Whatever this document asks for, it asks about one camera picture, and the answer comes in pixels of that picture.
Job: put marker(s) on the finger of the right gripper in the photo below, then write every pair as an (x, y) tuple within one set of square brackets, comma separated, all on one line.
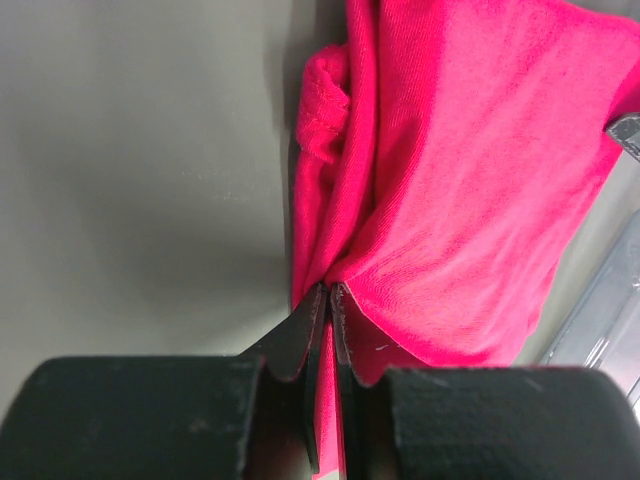
[(625, 132)]

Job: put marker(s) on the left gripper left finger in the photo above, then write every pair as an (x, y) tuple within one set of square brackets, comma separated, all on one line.
[(248, 416)]

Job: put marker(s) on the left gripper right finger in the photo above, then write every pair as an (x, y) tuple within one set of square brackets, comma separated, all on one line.
[(402, 420)]

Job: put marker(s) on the red t shirt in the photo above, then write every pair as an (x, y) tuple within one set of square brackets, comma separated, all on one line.
[(449, 151)]

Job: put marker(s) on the clear plastic bin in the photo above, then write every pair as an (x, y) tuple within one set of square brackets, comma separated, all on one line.
[(602, 329)]

